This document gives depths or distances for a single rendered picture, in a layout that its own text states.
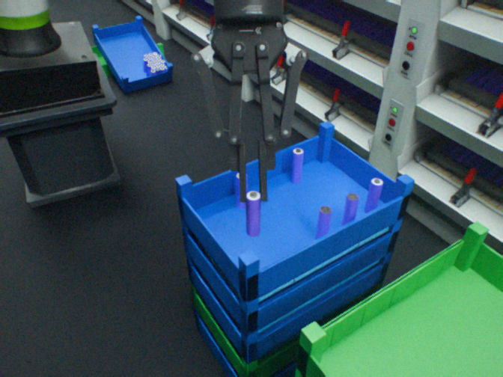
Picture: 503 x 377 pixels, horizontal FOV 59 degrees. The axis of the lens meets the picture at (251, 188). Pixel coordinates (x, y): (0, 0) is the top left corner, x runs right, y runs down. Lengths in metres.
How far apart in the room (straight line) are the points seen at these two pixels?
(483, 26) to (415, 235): 0.52
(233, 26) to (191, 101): 1.19
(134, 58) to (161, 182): 0.74
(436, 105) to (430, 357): 0.61
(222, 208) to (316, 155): 0.21
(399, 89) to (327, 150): 0.32
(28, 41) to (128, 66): 0.76
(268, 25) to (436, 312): 0.41
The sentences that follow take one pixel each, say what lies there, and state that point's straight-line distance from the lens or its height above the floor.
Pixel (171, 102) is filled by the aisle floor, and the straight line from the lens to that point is 1.69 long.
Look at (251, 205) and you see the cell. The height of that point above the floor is 0.46.
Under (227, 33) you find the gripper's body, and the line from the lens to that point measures 0.50.
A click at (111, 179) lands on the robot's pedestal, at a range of 1.32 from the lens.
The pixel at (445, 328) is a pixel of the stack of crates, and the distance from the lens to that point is 0.63.
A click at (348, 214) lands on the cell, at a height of 0.36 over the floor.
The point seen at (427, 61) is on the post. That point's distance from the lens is 1.02.
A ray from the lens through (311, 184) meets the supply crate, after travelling 0.78.
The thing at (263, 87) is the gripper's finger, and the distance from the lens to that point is 0.50.
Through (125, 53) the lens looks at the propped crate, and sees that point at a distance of 1.93.
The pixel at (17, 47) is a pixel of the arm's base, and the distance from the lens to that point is 1.18.
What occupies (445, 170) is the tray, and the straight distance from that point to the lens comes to 1.15.
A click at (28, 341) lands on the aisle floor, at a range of 1.05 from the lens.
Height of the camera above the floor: 0.82
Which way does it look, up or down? 40 degrees down
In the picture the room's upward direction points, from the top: straight up
